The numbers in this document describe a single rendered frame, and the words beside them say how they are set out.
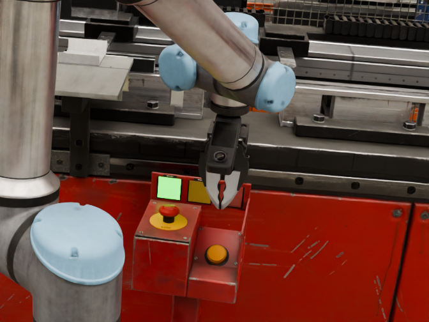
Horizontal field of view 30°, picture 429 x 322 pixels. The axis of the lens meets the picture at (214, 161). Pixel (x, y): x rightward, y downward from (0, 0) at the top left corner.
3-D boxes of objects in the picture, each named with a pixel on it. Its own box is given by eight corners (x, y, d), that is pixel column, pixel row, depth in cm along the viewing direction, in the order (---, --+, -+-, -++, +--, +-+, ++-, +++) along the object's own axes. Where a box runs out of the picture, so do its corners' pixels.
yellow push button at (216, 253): (205, 265, 155) (205, 260, 153) (208, 248, 157) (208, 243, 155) (225, 268, 155) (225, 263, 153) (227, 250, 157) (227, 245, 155)
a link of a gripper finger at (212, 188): (223, 196, 154) (226, 153, 149) (219, 212, 148) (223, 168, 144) (207, 194, 154) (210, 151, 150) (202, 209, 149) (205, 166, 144)
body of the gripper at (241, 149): (248, 152, 151) (254, 92, 145) (243, 173, 143) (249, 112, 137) (207, 147, 151) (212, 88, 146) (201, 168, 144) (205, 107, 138)
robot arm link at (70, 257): (70, 349, 99) (71, 253, 94) (6, 303, 107) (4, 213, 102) (140, 312, 108) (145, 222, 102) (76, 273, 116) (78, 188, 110)
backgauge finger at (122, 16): (72, 54, 180) (73, 32, 178) (90, 27, 203) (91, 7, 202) (126, 59, 180) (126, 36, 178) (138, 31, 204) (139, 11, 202)
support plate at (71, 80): (22, 92, 151) (22, 87, 151) (51, 55, 175) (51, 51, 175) (117, 100, 151) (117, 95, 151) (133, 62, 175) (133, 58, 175)
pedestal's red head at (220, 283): (130, 290, 152) (135, 205, 145) (147, 250, 166) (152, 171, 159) (235, 305, 150) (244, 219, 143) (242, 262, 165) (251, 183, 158)
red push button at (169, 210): (156, 227, 152) (157, 210, 150) (159, 218, 155) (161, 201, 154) (177, 230, 151) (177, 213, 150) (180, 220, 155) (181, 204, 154)
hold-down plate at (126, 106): (35, 114, 173) (35, 101, 172) (40, 107, 178) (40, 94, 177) (173, 126, 174) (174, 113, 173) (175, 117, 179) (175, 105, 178)
